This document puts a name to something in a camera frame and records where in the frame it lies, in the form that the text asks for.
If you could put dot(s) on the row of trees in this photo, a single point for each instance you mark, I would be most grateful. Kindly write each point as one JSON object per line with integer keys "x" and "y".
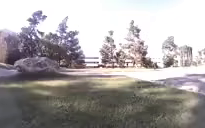
{"x": 63, "y": 46}

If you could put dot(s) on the low white building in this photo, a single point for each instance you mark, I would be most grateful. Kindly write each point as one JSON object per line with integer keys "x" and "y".
{"x": 92, "y": 61}

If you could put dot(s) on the green grass ground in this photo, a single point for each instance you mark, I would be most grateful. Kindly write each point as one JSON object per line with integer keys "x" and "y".
{"x": 90, "y": 100}

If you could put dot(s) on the large grey boulder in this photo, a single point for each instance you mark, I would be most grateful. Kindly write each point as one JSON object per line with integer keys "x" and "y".
{"x": 36, "y": 64}

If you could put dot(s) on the grey building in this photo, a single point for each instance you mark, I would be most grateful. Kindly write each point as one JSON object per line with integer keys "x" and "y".
{"x": 186, "y": 55}

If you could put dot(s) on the pale paved path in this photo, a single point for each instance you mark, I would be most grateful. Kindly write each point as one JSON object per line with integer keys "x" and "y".
{"x": 163, "y": 74}

